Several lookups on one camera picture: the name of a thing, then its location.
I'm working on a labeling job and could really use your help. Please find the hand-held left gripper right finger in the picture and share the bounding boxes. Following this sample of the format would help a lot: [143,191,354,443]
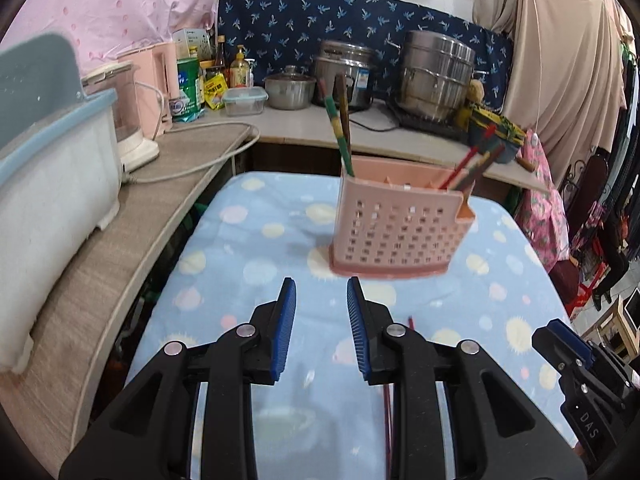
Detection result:
[346,276,590,480]

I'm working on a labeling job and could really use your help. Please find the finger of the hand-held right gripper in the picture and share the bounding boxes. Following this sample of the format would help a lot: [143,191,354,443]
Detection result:
[531,319,601,387]

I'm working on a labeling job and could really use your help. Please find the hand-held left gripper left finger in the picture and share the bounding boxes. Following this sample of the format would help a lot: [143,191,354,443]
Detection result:
[59,276,297,480]

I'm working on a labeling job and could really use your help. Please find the pink perforated utensil holder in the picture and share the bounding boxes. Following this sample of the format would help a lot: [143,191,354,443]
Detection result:
[327,156,477,277]

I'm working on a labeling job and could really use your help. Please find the dark red chopstick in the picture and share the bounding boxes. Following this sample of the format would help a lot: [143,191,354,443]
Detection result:
[465,127,497,181]

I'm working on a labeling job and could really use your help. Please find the brown chopstick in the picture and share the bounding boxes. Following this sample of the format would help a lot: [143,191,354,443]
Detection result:
[335,74,353,156]

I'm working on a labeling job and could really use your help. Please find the wooden stool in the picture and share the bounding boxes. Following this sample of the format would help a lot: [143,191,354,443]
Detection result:
[582,295,640,356]

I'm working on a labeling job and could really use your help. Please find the dark red stool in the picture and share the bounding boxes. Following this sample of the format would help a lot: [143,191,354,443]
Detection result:
[550,260,581,311]

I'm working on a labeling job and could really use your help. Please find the pink pineapple-print cloth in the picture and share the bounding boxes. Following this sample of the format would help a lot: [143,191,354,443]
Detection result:
[515,130,571,271]

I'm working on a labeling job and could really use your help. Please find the grey wood-grain counter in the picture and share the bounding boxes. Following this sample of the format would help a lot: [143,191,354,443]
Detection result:
[0,122,261,461]

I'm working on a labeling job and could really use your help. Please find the hanging dark clothes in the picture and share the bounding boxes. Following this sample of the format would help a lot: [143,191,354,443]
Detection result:
[570,35,640,301]

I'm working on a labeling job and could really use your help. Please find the white back counter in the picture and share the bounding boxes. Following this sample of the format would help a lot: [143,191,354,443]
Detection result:
[200,100,551,192]

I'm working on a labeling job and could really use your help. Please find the black induction cooker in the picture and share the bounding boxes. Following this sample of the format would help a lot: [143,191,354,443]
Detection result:
[387,100,471,143]

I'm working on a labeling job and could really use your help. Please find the clear plastic food container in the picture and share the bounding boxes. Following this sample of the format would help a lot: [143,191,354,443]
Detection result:
[222,86,268,117]

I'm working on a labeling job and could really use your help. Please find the small lidded steel pot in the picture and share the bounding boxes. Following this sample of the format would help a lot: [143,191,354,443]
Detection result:
[263,65,318,111]

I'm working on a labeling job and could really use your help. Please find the yellow snack packet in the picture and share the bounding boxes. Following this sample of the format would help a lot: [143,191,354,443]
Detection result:
[202,75,231,111]

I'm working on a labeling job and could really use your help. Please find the green and white bag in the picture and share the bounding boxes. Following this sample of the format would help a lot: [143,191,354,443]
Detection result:
[167,57,203,123]

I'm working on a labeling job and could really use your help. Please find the white and blue appliance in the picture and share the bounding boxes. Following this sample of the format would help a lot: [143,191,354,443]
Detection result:
[0,32,123,373]

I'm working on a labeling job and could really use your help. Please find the medium steel pot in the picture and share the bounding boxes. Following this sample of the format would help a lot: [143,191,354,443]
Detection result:
[312,40,376,111]

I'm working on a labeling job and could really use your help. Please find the yellow condiment bottle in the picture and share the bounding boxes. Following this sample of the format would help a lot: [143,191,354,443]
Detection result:
[230,45,253,88]

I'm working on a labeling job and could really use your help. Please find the large steel steamer pot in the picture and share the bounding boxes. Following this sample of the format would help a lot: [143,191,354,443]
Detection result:
[397,30,476,123]

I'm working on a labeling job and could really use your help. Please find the beige curtain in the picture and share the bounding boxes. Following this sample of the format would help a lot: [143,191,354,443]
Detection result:
[472,0,631,171]

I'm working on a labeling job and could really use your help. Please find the white and green carton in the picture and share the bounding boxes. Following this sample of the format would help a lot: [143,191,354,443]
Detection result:
[172,27,213,61]

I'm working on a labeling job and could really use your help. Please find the dark blue leaf-print cloth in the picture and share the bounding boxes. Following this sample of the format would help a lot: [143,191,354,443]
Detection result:
[215,0,516,111]

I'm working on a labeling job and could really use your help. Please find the pink dotted curtain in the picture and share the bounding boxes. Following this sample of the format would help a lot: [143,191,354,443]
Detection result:
[0,0,326,68]

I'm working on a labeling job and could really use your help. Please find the grey power cable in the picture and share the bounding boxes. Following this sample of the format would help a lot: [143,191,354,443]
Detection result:
[120,120,261,186]

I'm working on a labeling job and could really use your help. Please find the black power cable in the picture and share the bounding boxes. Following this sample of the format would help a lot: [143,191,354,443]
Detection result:
[350,110,401,133]

